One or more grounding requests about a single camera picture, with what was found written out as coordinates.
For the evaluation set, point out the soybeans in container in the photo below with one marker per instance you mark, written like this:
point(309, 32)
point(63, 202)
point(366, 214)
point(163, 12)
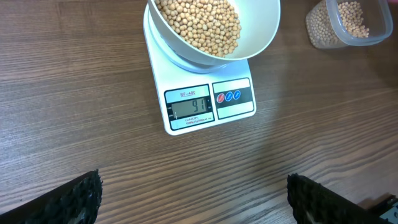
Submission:
point(325, 25)

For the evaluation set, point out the white digital kitchen scale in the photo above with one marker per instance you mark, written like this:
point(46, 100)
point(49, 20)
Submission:
point(193, 96)

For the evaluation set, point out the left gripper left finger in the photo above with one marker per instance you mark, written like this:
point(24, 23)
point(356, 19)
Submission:
point(77, 201)

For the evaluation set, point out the soybeans in bowl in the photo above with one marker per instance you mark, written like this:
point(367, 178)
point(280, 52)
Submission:
point(211, 26)

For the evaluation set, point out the clear plastic container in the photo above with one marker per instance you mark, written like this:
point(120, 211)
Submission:
point(377, 17)

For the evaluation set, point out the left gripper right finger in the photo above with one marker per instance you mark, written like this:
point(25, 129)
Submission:
point(313, 203)

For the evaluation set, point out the white bowl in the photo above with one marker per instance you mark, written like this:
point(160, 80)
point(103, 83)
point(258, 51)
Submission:
point(259, 20)

